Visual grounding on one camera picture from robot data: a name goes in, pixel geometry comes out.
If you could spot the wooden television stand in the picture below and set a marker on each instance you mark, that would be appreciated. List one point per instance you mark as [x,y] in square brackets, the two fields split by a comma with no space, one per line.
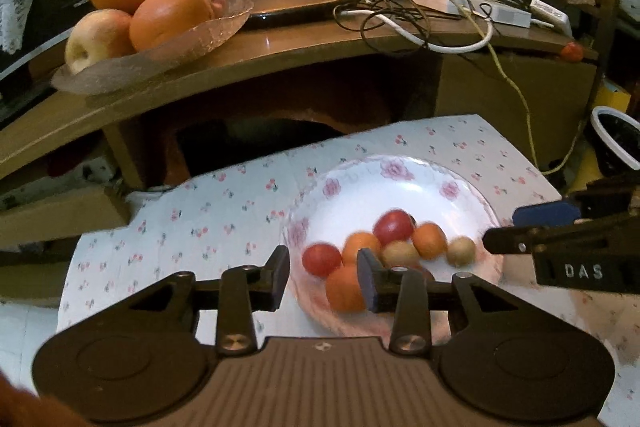
[300,57]

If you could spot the small orange tangerine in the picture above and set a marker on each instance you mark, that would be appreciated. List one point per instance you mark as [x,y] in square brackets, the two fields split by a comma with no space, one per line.
[430,241]
[344,291]
[361,243]

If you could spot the white rectangular device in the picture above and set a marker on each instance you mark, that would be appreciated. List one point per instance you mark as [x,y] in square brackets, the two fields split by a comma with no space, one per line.
[505,14]

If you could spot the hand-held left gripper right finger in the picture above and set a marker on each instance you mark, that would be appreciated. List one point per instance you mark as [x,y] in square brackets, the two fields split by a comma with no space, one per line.
[369,283]

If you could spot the black basket with white rim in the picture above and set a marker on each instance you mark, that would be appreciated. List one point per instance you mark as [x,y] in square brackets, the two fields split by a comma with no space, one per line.
[620,142]

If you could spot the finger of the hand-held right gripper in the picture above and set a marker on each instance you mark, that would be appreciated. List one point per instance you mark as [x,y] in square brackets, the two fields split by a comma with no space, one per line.
[530,239]
[545,213]

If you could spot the brown kiwi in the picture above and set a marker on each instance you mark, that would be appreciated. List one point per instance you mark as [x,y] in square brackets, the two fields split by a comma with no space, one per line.
[461,251]
[400,253]

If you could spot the small red tomato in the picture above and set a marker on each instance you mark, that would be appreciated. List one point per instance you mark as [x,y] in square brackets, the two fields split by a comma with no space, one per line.
[320,259]
[395,226]

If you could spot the white floral plate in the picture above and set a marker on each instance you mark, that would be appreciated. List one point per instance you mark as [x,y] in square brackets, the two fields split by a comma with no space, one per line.
[360,202]

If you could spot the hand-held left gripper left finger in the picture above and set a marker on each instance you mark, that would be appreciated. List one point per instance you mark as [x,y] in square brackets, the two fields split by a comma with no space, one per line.
[279,274]

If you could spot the yellow-red apple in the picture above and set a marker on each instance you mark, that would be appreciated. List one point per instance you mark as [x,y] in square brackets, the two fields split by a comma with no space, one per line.
[92,39]

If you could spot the cherry print tablecloth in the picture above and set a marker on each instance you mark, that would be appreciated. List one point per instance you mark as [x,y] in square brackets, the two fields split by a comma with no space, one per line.
[225,217]

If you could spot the glass fruit dish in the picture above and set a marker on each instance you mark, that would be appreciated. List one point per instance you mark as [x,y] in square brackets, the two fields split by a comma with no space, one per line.
[165,57]

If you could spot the small red ball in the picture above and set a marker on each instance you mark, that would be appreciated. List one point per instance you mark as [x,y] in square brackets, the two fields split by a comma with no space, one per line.
[571,52]

